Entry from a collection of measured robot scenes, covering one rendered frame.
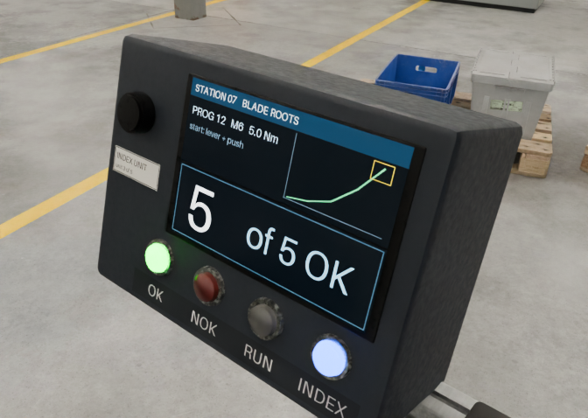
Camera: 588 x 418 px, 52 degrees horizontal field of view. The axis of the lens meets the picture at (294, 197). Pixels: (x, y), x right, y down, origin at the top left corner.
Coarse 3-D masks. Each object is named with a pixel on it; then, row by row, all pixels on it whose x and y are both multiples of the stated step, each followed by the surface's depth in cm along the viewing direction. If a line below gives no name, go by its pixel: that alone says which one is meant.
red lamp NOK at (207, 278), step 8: (200, 272) 40; (208, 272) 39; (216, 272) 39; (200, 280) 39; (208, 280) 39; (216, 280) 39; (200, 288) 39; (208, 288) 39; (216, 288) 39; (224, 288) 39; (200, 296) 39; (208, 296) 39; (216, 296) 39; (208, 304) 40; (216, 304) 39
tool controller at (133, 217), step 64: (128, 64) 42; (192, 64) 38; (256, 64) 39; (128, 128) 41; (192, 128) 39; (256, 128) 36; (320, 128) 33; (384, 128) 31; (448, 128) 29; (512, 128) 35; (128, 192) 44; (256, 192) 36; (320, 192) 33; (384, 192) 31; (448, 192) 30; (128, 256) 45; (192, 256) 40; (256, 256) 37; (320, 256) 34; (384, 256) 31; (448, 256) 33; (192, 320) 41; (320, 320) 34; (384, 320) 32; (448, 320) 37; (320, 384) 35; (384, 384) 33
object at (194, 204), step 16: (192, 176) 39; (208, 176) 38; (176, 192) 40; (192, 192) 39; (208, 192) 39; (224, 192) 38; (176, 208) 41; (192, 208) 40; (208, 208) 39; (224, 208) 38; (176, 224) 41; (192, 224) 40; (208, 224) 39; (224, 224) 38; (192, 240) 40; (208, 240) 39; (224, 240) 38
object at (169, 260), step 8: (152, 240) 42; (160, 240) 42; (152, 248) 42; (160, 248) 42; (168, 248) 42; (152, 256) 42; (160, 256) 41; (168, 256) 41; (152, 264) 42; (160, 264) 41; (168, 264) 42; (152, 272) 43; (160, 272) 42; (168, 272) 42
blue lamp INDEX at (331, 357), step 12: (324, 336) 34; (336, 336) 34; (312, 348) 35; (324, 348) 34; (336, 348) 33; (348, 348) 34; (312, 360) 35; (324, 360) 34; (336, 360) 33; (348, 360) 33; (324, 372) 34; (336, 372) 33; (348, 372) 34
